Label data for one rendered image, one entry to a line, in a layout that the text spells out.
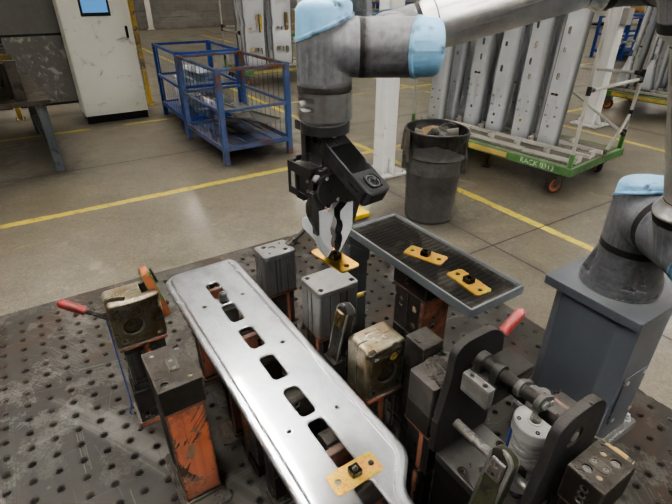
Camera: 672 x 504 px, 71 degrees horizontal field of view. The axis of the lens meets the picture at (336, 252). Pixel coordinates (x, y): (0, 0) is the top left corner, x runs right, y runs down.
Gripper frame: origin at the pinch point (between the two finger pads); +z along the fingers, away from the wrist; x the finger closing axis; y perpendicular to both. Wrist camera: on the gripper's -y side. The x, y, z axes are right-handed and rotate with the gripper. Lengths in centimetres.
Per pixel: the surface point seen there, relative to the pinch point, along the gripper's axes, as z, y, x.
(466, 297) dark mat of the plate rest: 10.9, -12.9, -19.3
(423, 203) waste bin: 107, 164, -217
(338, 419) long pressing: 26.9, -8.8, 6.3
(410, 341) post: 17.6, -9.7, -9.2
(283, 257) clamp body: 22.0, 35.6, -11.9
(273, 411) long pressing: 26.8, -0.5, 14.0
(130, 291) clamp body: 21, 42, 23
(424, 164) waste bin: 76, 165, -215
